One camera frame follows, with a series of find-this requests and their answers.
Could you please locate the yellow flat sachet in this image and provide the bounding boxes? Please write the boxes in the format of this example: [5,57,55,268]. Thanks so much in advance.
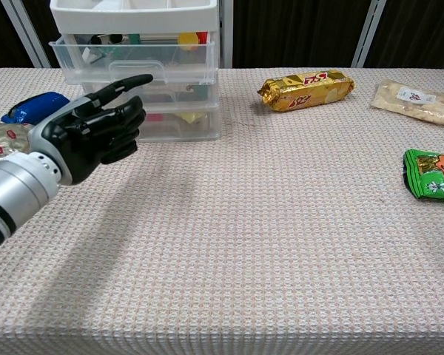
[176,111,205,124]

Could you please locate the gold biscuit packet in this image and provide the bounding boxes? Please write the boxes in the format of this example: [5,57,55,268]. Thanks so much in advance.
[258,69,356,113]

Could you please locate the yellow round toy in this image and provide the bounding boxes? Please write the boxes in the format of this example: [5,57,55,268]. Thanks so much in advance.
[178,32,201,51]

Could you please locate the clear plastic drawer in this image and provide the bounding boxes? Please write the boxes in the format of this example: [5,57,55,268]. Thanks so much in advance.
[81,81,221,109]

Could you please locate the green snack bag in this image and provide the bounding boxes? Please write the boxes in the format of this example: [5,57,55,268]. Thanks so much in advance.
[403,148,444,204]

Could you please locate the white plastic drawer cabinet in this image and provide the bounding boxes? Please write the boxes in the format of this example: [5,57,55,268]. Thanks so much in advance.
[50,0,223,143]

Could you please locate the white frame post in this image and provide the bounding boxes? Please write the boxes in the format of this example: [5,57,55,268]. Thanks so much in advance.
[351,0,388,69]
[0,0,53,69]
[218,0,235,70]

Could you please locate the clear drawer with yellow sachets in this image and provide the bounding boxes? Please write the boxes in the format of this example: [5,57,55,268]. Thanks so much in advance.
[132,104,223,143]

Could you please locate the clear drawer with toys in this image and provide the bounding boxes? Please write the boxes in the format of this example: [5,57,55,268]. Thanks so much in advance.
[48,34,216,86]

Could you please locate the black pleated curtain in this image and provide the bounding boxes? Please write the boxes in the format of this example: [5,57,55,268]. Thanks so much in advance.
[21,0,66,69]
[232,0,375,69]
[364,0,444,70]
[0,0,35,73]

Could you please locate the beige waffle tablecloth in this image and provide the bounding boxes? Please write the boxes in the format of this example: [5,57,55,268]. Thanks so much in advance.
[0,67,444,355]

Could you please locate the clear bag beige snacks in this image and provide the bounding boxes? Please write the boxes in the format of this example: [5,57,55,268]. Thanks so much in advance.
[369,78,444,129]

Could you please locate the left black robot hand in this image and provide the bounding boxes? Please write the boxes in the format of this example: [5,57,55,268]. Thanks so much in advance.
[27,73,155,186]

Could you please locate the gold foil packet red marks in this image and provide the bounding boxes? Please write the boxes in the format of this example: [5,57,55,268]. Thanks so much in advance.
[0,122,36,166]

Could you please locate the blue snack packet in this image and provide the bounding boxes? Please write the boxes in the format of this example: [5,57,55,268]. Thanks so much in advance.
[1,91,71,126]

